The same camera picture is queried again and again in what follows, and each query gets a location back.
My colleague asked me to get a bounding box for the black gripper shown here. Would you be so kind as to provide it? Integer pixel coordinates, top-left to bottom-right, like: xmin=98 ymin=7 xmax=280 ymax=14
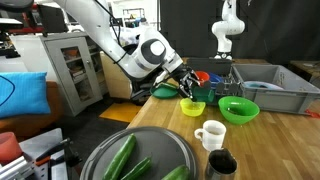
xmin=171 ymin=65 xmax=201 ymax=102

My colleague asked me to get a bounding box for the green cup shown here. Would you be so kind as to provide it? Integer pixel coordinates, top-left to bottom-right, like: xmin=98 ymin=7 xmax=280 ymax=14
xmin=193 ymin=87 xmax=214 ymax=102

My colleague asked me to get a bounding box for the white second robot arm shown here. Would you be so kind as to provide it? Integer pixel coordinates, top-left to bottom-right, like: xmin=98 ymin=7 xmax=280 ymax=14
xmin=212 ymin=0 xmax=245 ymax=60

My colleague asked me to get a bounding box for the white active robot arm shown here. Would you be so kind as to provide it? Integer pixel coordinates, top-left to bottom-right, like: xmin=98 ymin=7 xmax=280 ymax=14
xmin=54 ymin=0 xmax=200 ymax=101

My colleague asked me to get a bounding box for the red bowl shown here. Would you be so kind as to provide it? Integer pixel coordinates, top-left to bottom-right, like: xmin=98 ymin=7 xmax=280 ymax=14
xmin=196 ymin=71 xmax=211 ymax=87

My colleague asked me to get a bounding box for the blue bowl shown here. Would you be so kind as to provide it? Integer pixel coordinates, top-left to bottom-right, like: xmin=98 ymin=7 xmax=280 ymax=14
xmin=209 ymin=73 xmax=223 ymax=89

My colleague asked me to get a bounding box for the yellow bowl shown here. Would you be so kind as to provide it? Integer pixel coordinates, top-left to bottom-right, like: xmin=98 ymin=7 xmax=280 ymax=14
xmin=180 ymin=98 xmax=206 ymax=117

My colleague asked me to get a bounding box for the bright green bowl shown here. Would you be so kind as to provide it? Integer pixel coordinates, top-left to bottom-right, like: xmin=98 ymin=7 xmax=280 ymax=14
xmin=218 ymin=96 xmax=260 ymax=125

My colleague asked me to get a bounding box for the stainless steel cup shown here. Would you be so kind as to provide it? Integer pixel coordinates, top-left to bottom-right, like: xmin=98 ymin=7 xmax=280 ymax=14
xmin=205 ymin=148 xmax=238 ymax=180

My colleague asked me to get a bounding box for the red plastic cup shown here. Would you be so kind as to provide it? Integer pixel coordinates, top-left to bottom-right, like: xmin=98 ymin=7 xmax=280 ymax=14
xmin=0 ymin=132 xmax=22 ymax=165

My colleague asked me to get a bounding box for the green plate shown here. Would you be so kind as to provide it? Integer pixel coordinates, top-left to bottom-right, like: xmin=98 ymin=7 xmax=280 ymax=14
xmin=150 ymin=83 xmax=178 ymax=99

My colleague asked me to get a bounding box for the white mug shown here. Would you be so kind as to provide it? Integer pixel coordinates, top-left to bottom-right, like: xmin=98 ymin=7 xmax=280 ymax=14
xmin=194 ymin=120 xmax=227 ymax=151

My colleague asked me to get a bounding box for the round grey tray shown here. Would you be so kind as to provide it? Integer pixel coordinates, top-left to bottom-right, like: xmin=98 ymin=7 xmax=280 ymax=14
xmin=80 ymin=126 xmax=199 ymax=180

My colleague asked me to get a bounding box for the grey dish rack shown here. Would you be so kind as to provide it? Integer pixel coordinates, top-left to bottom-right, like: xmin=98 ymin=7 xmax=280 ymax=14
xmin=187 ymin=57 xmax=320 ymax=114

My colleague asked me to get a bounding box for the small dark green pepper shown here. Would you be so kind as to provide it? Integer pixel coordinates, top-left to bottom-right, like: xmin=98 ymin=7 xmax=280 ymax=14
xmin=121 ymin=157 xmax=152 ymax=180

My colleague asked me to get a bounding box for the large green zucchini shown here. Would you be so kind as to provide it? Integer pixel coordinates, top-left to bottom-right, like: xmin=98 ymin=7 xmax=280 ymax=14
xmin=103 ymin=134 xmax=136 ymax=180

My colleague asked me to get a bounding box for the grey metal cabinet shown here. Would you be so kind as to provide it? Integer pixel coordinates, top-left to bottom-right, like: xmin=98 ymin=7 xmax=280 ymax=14
xmin=40 ymin=32 xmax=108 ymax=116

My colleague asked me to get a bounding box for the blue cushion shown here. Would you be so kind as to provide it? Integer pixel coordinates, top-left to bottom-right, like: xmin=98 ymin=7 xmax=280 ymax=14
xmin=0 ymin=72 xmax=51 ymax=118

